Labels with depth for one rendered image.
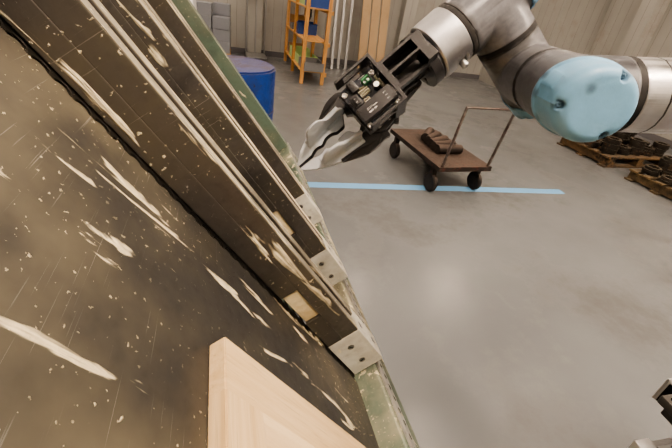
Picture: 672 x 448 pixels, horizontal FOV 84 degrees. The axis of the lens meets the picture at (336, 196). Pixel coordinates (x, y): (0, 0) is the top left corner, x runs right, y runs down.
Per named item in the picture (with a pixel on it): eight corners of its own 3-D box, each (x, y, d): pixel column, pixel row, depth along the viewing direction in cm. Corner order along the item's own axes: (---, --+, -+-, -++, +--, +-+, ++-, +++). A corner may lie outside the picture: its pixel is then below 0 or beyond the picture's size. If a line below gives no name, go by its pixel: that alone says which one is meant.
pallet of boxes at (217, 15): (230, 54, 844) (231, 3, 795) (229, 60, 786) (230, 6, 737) (181, 49, 818) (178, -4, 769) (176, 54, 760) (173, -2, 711)
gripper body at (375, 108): (327, 84, 44) (407, 14, 43) (336, 106, 52) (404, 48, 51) (369, 133, 43) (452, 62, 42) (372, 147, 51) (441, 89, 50)
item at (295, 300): (305, 322, 69) (319, 314, 69) (282, 298, 65) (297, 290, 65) (302, 310, 72) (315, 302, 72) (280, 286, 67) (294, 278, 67)
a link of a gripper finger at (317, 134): (275, 143, 46) (333, 93, 45) (287, 151, 52) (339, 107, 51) (291, 162, 45) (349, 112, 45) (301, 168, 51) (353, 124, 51)
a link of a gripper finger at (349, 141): (291, 162, 45) (349, 112, 45) (301, 168, 51) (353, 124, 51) (307, 182, 45) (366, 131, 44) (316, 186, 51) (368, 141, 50)
